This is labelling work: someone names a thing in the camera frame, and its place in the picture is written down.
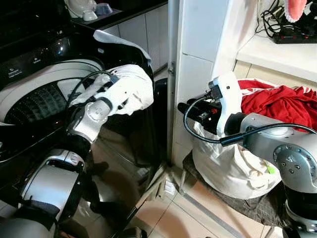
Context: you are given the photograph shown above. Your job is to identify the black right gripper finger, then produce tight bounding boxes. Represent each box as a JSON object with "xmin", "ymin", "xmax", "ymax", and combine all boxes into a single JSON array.
[
  {"xmin": 177, "ymin": 101, "xmax": 200, "ymax": 119},
  {"xmin": 194, "ymin": 118, "xmax": 218, "ymax": 136}
]

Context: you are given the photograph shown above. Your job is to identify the white garment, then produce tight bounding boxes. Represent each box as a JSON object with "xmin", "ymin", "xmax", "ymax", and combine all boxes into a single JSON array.
[{"xmin": 71, "ymin": 64, "xmax": 155, "ymax": 116}]

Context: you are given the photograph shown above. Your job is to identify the black top-load washing machine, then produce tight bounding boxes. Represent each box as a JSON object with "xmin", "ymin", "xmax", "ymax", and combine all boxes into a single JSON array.
[{"xmin": 0, "ymin": 0, "xmax": 168, "ymax": 238}]

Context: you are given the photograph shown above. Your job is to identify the white cloth laundry bag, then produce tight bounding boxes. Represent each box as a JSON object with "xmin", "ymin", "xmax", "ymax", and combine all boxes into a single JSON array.
[{"xmin": 192, "ymin": 78, "xmax": 283, "ymax": 200}]

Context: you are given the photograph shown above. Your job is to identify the white cabinet panel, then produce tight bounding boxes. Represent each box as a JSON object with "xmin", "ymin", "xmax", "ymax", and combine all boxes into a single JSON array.
[{"xmin": 166, "ymin": 0, "xmax": 234, "ymax": 168}]

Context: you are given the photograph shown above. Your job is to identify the red garment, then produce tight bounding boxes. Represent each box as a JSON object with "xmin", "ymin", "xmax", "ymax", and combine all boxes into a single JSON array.
[{"xmin": 238, "ymin": 79, "xmax": 317, "ymax": 132}]

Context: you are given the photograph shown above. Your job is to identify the dark countertop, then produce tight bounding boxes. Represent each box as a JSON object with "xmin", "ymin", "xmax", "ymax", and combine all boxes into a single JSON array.
[{"xmin": 69, "ymin": 0, "xmax": 169, "ymax": 31}]

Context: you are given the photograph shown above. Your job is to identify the small blue bowl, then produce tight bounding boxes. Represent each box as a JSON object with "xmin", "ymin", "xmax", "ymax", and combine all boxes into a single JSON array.
[{"xmin": 96, "ymin": 2, "xmax": 114, "ymax": 16}]

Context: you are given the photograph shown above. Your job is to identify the grey floor mat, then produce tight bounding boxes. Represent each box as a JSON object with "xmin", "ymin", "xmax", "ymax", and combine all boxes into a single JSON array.
[{"xmin": 182, "ymin": 150, "xmax": 300, "ymax": 230}]

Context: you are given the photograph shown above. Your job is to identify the white ceramic item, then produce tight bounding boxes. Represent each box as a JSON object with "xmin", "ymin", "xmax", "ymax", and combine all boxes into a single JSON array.
[{"xmin": 66, "ymin": 0, "xmax": 100, "ymax": 22}]

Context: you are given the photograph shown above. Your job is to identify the black power strip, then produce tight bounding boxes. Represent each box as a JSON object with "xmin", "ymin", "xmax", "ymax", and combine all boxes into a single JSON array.
[{"xmin": 272, "ymin": 27, "xmax": 317, "ymax": 45}]

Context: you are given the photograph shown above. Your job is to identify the pink fluffy item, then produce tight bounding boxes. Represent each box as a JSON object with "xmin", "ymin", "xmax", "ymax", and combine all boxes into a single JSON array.
[{"xmin": 284, "ymin": 0, "xmax": 308, "ymax": 23}]

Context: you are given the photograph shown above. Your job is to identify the black power adapter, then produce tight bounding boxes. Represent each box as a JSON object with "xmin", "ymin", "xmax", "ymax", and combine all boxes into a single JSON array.
[{"xmin": 301, "ymin": 0, "xmax": 317, "ymax": 30}]

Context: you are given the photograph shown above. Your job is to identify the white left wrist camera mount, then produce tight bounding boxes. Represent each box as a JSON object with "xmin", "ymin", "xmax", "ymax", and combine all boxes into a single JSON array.
[{"xmin": 85, "ymin": 74, "xmax": 133, "ymax": 111}]

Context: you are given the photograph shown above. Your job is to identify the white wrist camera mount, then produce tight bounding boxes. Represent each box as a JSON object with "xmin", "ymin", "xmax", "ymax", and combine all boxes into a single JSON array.
[
  {"xmin": 85, "ymin": 74, "xmax": 133, "ymax": 111},
  {"xmin": 208, "ymin": 72, "xmax": 244, "ymax": 137}
]

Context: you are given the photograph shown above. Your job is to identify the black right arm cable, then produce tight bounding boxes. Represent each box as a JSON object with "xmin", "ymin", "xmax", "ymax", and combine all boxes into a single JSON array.
[{"xmin": 183, "ymin": 96, "xmax": 317, "ymax": 146}]

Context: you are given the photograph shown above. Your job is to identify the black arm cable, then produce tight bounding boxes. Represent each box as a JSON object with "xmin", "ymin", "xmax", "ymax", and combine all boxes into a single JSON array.
[
  {"xmin": 183, "ymin": 96, "xmax": 317, "ymax": 146},
  {"xmin": 67, "ymin": 71, "xmax": 118, "ymax": 107}
]

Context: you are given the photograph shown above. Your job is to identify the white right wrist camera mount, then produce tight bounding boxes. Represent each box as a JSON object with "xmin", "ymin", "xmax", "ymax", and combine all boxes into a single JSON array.
[{"xmin": 208, "ymin": 72, "xmax": 244, "ymax": 137}]

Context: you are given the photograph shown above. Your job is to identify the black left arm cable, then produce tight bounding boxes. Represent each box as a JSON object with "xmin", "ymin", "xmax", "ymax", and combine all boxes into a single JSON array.
[{"xmin": 67, "ymin": 71, "xmax": 118, "ymax": 107}]

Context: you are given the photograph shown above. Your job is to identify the tangled black cables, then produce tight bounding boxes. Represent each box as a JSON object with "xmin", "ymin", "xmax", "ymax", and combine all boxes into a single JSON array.
[{"xmin": 255, "ymin": 0, "xmax": 289, "ymax": 39}]

